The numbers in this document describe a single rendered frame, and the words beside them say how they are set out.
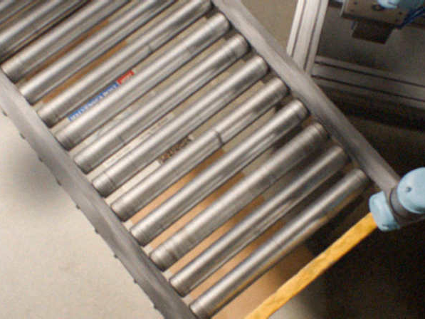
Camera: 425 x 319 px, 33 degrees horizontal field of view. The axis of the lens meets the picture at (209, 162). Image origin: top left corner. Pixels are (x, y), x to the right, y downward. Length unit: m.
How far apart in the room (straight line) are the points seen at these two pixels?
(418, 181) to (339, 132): 0.29
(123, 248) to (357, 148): 0.52
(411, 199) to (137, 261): 0.54
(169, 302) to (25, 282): 0.94
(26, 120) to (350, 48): 1.09
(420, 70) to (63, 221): 1.19
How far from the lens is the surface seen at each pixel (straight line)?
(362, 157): 1.50
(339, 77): 2.18
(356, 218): 1.76
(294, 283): 1.41
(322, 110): 1.52
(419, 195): 1.27
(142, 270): 1.43
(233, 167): 1.47
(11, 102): 1.56
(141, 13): 1.60
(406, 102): 2.19
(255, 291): 2.23
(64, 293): 2.27
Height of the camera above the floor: 2.22
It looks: 75 degrees down
